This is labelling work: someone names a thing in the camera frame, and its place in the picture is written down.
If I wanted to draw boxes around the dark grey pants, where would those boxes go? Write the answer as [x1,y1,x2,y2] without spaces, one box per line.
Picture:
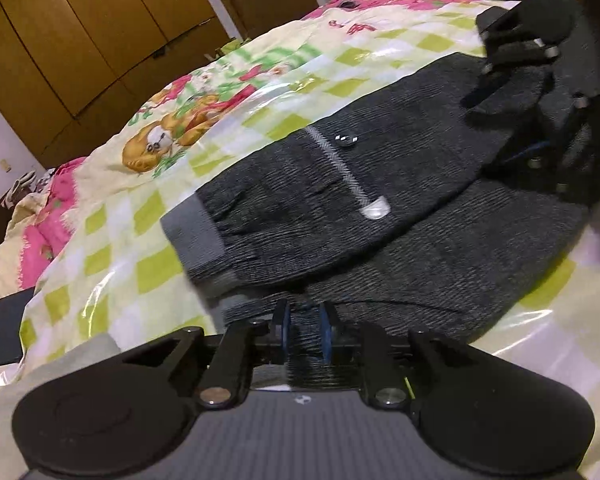
[161,52,593,361]

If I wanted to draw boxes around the wooden wardrobe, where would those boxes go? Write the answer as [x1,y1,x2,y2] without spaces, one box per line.
[0,0,231,171]

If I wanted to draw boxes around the light grey folded cloth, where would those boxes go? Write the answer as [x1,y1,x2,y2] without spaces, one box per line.
[0,332,127,480]

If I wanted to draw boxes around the checked printed blanket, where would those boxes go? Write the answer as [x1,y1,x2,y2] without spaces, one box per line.
[0,0,600,480]

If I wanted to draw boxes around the pink and cream quilt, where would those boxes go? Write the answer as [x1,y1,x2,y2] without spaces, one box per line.
[0,156,90,321]

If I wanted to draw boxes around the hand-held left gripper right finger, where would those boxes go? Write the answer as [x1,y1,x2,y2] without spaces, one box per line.
[318,301,482,409]

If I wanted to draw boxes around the navy folded cloth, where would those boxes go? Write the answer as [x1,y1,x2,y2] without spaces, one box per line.
[0,290,37,368]

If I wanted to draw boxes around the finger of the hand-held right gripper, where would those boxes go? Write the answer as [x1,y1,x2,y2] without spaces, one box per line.
[460,6,563,128]
[482,92,600,206]

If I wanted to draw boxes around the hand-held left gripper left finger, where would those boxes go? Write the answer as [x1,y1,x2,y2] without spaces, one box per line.
[117,300,293,408]

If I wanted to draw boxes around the striped cloth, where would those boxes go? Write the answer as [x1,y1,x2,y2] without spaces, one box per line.
[0,170,39,209]

